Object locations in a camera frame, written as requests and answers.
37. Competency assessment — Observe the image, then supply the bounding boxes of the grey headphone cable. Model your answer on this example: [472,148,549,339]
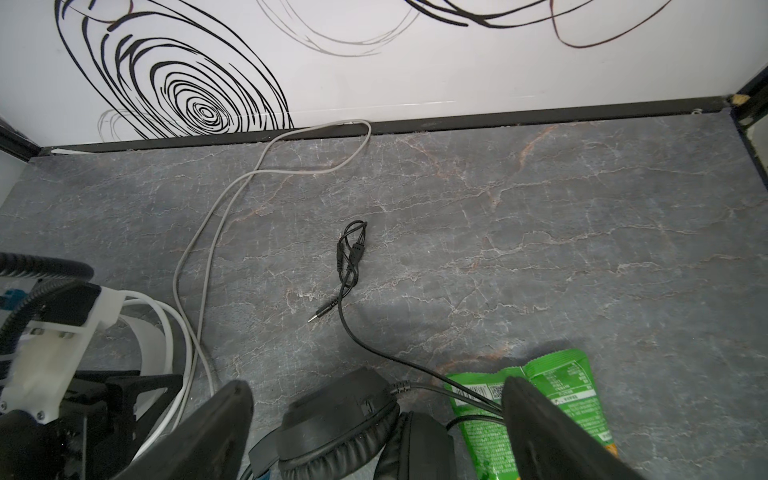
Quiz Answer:
[50,118,373,433]

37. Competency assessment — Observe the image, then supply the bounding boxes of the black headphones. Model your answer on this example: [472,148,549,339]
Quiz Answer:
[242,367,458,479]

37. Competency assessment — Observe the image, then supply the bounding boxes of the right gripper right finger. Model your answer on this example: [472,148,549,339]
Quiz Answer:
[501,377,641,479]

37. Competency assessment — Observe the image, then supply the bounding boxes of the white headphones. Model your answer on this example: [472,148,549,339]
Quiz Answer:
[118,290,194,458]

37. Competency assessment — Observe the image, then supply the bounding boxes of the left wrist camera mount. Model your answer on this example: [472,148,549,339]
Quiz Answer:
[1,287,126,424]

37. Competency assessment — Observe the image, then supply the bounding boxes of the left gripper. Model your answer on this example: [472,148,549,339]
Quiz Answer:
[1,370,183,479]

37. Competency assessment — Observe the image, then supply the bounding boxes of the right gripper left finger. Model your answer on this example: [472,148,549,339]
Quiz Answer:
[116,380,254,480]

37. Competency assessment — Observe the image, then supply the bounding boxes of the green snack packet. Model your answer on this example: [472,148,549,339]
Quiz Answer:
[446,349,635,479]

